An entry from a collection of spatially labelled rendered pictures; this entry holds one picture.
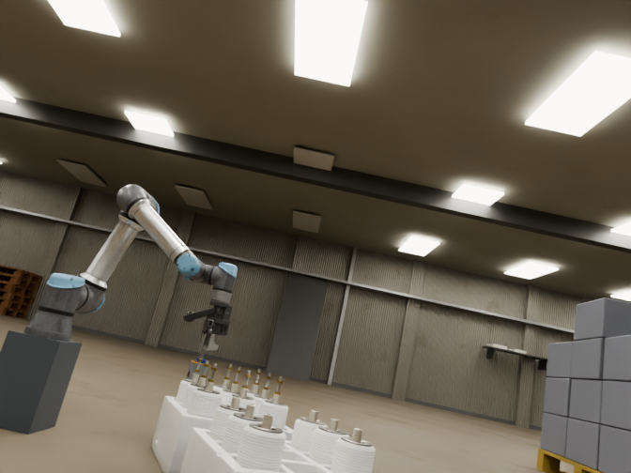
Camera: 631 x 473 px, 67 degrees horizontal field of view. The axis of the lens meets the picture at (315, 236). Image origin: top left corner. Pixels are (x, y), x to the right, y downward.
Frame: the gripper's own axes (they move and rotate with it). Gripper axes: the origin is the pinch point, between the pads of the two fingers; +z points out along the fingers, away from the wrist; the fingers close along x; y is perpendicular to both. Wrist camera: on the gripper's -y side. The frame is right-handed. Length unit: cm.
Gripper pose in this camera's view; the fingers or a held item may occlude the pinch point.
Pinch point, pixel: (200, 354)
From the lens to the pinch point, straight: 186.6
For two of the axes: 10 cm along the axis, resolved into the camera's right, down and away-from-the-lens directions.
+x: -4.3, 1.4, 8.9
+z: -2.0, 9.5, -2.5
